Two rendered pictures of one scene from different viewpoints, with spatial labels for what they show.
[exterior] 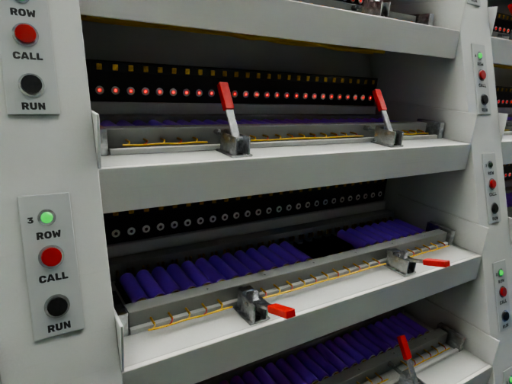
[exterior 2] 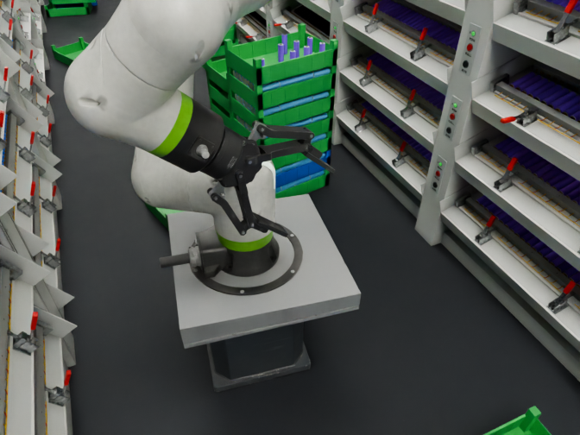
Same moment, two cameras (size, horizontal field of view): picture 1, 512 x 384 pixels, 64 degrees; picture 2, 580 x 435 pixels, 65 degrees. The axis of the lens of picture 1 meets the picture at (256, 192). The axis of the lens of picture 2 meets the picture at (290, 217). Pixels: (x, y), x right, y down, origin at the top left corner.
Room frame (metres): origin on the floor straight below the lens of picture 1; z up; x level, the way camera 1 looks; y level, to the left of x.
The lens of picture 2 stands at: (0.08, -1.03, 1.06)
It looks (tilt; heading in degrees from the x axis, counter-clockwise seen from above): 40 degrees down; 98
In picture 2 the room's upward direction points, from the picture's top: straight up
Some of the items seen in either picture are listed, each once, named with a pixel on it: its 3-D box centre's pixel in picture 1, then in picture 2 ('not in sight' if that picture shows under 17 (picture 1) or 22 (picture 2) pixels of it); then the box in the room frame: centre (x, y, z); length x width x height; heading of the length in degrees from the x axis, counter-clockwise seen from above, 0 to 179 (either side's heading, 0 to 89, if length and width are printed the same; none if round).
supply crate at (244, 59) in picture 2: not in sight; (280, 52); (-0.16, 0.42, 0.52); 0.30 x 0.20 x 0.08; 42
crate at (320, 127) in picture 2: not in sight; (281, 120); (-0.16, 0.42, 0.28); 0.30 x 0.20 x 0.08; 42
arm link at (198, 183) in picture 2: not in sight; (237, 196); (-0.14, -0.30, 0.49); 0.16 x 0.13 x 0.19; 179
